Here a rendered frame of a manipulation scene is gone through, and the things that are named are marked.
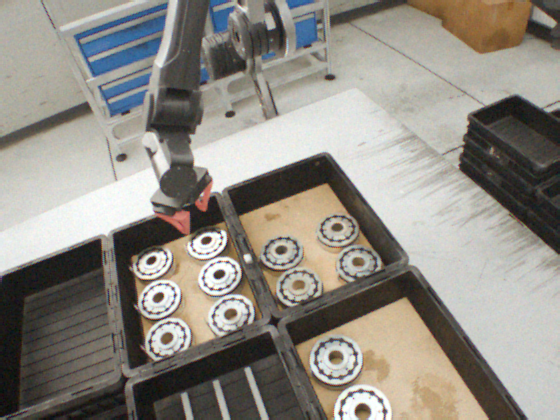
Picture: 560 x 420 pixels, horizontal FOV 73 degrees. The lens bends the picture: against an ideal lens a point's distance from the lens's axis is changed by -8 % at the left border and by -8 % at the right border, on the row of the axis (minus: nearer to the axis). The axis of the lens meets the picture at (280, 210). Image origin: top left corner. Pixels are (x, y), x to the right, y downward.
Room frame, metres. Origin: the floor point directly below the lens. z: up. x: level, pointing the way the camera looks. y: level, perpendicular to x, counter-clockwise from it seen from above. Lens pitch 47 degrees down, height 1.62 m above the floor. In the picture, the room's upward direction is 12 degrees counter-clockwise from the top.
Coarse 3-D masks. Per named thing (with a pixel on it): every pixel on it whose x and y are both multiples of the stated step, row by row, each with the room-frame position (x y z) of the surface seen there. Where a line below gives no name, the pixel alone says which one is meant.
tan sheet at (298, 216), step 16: (304, 192) 0.79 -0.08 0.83; (320, 192) 0.78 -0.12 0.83; (272, 208) 0.76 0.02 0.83; (288, 208) 0.74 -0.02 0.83; (304, 208) 0.73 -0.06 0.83; (320, 208) 0.72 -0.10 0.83; (336, 208) 0.71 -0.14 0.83; (256, 224) 0.71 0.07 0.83; (272, 224) 0.70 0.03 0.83; (288, 224) 0.69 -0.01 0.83; (304, 224) 0.68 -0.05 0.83; (256, 240) 0.66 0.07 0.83; (304, 240) 0.63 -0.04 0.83; (256, 256) 0.61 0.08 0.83; (320, 256) 0.57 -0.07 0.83; (336, 256) 0.56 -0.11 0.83; (320, 272) 0.53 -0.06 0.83; (272, 288) 0.51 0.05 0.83
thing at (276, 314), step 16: (304, 160) 0.81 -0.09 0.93; (256, 176) 0.78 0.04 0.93; (224, 192) 0.75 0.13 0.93; (352, 192) 0.66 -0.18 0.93; (368, 208) 0.60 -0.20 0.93; (240, 224) 0.63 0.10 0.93; (384, 224) 0.54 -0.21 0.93; (400, 256) 0.46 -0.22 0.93; (256, 272) 0.49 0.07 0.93; (384, 272) 0.43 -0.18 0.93; (336, 288) 0.41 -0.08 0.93; (272, 304) 0.41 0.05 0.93; (304, 304) 0.40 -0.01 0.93
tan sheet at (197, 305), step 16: (224, 224) 0.73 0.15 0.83; (176, 240) 0.71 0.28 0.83; (176, 256) 0.66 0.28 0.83; (176, 272) 0.61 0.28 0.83; (192, 272) 0.60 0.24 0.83; (144, 288) 0.58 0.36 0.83; (192, 288) 0.55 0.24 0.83; (192, 304) 0.51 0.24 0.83; (208, 304) 0.50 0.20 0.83; (256, 304) 0.48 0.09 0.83; (144, 320) 0.49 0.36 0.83; (192, 320) 0.47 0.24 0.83; (208, 320) 0.46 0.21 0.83; (144, 336) 0.45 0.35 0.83; (208, 336) 0.42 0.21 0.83
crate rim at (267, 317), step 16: (224, 208) 0.69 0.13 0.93; (128, 224) 0.71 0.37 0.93; (112, 240) 0.67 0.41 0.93; (240, 240) 0.58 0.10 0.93; (112, 256) 0.62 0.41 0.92; (240, 256) 0.54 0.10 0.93; (112, 272) 0.57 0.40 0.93; (112, 288) 0.52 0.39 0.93; (256, 288) 0.46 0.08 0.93; (256, 320) 0.38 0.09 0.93; (224, 336) 0.36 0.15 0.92; (176, 352) 0.35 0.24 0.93; (192, 352) 0.34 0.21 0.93; (128, 368) 0.33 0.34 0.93; (144, 368) 0.33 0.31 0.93
